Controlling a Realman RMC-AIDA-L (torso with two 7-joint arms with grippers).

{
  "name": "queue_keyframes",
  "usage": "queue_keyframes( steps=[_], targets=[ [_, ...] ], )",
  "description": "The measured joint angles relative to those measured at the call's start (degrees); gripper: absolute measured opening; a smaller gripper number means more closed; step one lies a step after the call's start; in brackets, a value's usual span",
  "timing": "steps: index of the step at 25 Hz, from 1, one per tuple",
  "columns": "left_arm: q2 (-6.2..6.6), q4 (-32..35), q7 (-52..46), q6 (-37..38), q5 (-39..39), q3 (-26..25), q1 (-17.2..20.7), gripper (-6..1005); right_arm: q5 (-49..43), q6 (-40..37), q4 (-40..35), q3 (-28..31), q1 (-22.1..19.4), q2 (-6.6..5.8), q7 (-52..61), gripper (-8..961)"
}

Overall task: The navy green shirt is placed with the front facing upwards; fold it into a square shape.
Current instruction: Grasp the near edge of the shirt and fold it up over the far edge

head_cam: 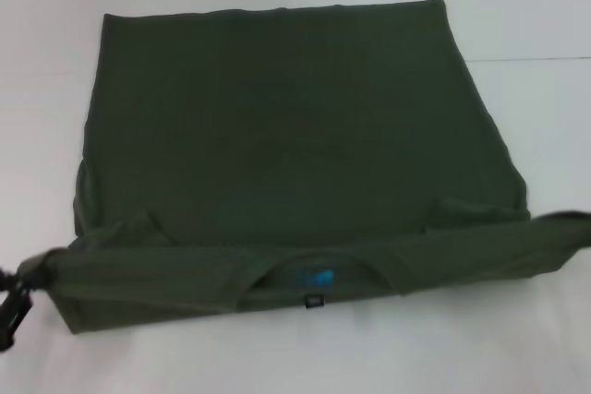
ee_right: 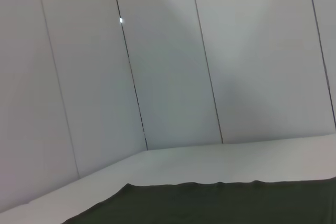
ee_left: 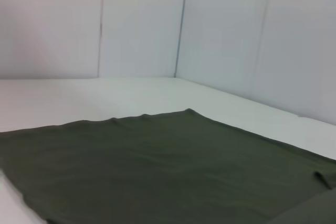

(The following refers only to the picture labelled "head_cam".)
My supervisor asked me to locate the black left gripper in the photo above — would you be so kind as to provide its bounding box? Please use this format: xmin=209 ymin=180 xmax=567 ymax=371
xmin=0 ymin=264 xmax=37 ymax=352

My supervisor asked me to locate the dark green t-shirt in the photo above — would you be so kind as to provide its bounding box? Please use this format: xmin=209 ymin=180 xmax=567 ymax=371
xmin=18 ymin=0 xmax=591 ymax=338

